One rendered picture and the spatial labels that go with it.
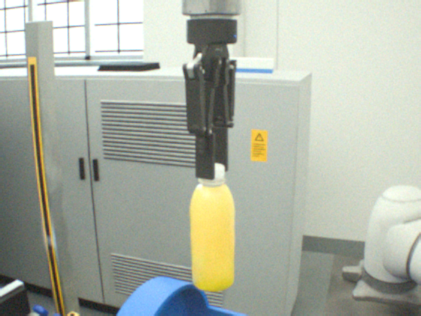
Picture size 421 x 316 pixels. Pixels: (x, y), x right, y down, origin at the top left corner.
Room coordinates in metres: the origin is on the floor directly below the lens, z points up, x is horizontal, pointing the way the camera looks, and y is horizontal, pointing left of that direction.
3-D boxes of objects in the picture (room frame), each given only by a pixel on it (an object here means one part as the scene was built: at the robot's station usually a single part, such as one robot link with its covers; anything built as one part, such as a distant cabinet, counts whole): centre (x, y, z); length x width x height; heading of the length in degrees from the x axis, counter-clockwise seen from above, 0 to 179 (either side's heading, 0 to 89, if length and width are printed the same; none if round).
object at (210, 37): (0.68, 0.00, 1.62); 0.08 x 0.07 x 0.09; 153
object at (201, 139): (0.64, 0.02, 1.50); 0.03 x 0.01 x 0.05; 153
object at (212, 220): (0.68, 0.00, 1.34); 0.07 x 0.07 x 0.19
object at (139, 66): (2.54, 0.45, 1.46); 0.32 x 0.23 x 0.04; 71
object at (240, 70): (2.25, -0.18, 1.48); 0.24 x 0.12 x 0.08; 79
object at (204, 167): (0.66, 0.01, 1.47); 0.03 x 0.01 x 0.07; 63
